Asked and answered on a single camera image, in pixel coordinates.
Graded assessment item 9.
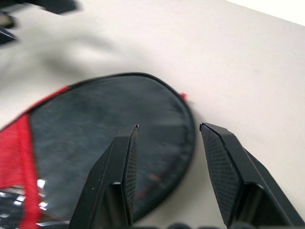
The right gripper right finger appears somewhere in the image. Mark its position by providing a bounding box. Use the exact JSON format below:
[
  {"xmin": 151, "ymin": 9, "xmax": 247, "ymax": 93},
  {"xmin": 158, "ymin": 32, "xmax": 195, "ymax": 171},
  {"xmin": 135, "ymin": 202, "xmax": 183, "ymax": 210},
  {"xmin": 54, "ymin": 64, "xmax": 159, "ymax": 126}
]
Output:
[{"xmin": 198, "ymin": 122, "xmax": 305, "ymax": 227}]

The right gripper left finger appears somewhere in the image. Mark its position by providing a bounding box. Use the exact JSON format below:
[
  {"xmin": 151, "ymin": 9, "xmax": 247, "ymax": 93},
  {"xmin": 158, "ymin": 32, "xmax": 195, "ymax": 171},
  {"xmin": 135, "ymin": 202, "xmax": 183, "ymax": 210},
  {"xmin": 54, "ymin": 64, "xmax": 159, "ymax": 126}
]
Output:
[{"xmin": 68, "ymin": 123, "xmax": 140, "ymax": 227}]

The black table tennis paddle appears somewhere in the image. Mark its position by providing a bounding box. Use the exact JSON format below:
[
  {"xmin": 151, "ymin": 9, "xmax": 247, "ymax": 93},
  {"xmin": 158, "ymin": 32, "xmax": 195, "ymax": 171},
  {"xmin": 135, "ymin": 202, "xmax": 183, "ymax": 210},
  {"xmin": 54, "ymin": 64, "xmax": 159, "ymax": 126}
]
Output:
[{"xmin": 28, "ymin": 78, "xmax": 192, "ymax": 220}]

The black red paddle case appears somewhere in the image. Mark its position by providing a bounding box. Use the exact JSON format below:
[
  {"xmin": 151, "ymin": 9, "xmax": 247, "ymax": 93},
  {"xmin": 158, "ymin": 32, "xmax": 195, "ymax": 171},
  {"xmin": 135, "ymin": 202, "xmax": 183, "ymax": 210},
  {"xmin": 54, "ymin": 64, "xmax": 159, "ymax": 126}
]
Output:
[{"xmin": 0, "ymin": 72, "xmax": 197, "ymax": 227}]

